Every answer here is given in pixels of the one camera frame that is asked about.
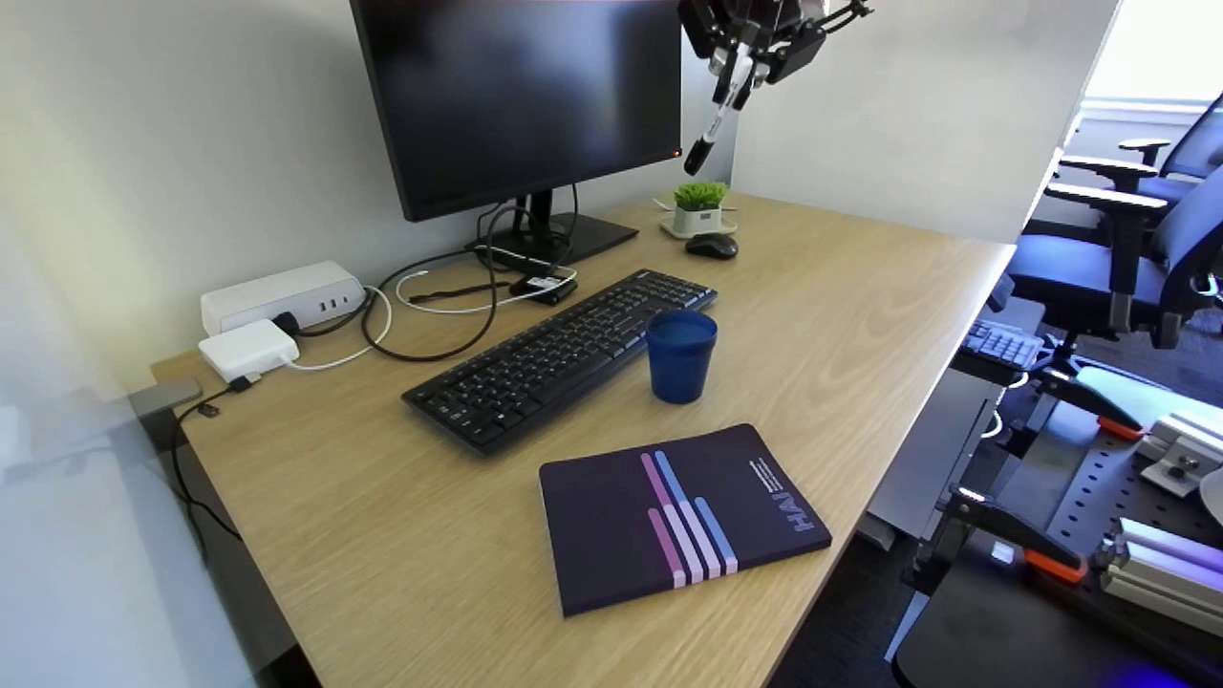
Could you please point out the black computer monitor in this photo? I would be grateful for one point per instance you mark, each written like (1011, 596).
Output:
(508, 100)

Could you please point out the dark purple striped notebook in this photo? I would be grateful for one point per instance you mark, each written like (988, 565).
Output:
(668, 518)

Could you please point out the blue office chair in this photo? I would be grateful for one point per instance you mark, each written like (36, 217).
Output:
(1154, 247)

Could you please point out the black usb adapter with label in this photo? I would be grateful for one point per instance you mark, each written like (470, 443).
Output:
(550, 294)

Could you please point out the white partition board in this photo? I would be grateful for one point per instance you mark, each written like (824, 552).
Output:
(927, 112)

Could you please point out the white black marker pen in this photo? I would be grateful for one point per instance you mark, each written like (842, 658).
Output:
(705, 142)

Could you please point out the white adapter box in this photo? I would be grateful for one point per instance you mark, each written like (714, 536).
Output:
(248, 349)

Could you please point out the silver aluminium extrusion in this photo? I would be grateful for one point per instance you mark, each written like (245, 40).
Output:
(1165, 577)

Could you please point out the black computer mouse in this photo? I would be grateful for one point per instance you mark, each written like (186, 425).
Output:
(712, 247)

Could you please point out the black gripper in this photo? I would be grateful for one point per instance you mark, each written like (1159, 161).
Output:
(769, 35)

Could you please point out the orange black clamp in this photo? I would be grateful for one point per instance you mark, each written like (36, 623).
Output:
(1042, 552)

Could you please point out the black computer keyboard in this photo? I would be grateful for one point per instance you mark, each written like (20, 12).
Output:
(541, 372)

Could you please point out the blue plastic cup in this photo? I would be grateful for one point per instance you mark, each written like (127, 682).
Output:
(682, 352)

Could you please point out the white power strip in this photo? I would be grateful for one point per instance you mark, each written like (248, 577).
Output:
(310, 296)

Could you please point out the small green potted plant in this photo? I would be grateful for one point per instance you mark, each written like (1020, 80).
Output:
(698, 208)

